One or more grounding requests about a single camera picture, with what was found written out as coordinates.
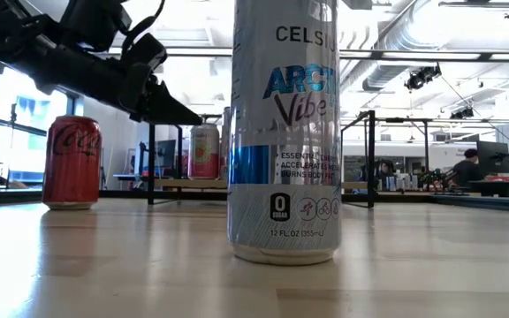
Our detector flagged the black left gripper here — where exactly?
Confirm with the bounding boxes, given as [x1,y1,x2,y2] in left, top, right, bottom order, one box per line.
[115,61,203,127]

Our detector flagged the pink strawberry drink can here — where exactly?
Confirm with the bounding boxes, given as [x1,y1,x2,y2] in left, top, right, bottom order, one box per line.
[187,123,221,180]

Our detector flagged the tall Celsius can red print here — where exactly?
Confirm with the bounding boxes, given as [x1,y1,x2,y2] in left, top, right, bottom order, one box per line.
[219,105,234,180]

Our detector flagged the Celsius Arctic Vibe can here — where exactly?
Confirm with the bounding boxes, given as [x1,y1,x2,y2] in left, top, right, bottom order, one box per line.
[226,0,343,267]

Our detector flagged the dark background screen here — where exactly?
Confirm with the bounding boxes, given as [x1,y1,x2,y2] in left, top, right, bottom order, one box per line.
[156,139,178,169]

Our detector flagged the red Coca-Cola can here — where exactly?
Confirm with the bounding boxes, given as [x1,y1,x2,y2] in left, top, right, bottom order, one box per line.
[42,115,103,211]

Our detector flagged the large window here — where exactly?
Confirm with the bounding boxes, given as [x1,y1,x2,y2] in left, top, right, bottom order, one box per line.
[0,65,81,190]

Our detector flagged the black tripod stand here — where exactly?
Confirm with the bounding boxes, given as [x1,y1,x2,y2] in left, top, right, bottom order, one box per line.
[9,102,19,189]

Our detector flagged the person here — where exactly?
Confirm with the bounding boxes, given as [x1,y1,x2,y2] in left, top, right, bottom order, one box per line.
[452,148,486,195]
[374,159,398,189]

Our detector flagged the black ceiling spotlight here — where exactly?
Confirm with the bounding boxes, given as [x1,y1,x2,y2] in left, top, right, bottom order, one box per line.
[450,107,475,120]
[404,63,443,92]

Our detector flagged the black computer monitor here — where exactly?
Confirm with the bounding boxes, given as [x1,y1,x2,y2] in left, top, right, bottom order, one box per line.
[476,140,509,176]

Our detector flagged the black background desk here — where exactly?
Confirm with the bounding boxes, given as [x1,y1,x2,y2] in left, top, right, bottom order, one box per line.
[466,176,509,199]

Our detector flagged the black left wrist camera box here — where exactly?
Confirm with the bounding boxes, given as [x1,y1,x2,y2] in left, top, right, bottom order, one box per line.
[120,33,169,71]

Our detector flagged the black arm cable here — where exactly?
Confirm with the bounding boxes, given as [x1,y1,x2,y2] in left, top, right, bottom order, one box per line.
[119,0,167,49]

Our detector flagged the wooden shelf black metal frame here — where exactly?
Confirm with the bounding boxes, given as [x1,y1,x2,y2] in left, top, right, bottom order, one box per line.
[147,110,377,208]

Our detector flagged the silver ventilation duct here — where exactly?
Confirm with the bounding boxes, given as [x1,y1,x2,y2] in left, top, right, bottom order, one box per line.
[341,0,448,93]

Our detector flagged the black background frame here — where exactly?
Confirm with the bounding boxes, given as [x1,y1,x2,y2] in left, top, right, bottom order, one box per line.
[374,117,432,178]

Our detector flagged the long ceiling light rail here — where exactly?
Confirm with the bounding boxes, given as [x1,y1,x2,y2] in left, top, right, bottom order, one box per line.
[103,46,509,63]

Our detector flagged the black ceiling rail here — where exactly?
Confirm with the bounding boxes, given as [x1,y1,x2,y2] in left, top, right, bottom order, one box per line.
[438,0,509,19]

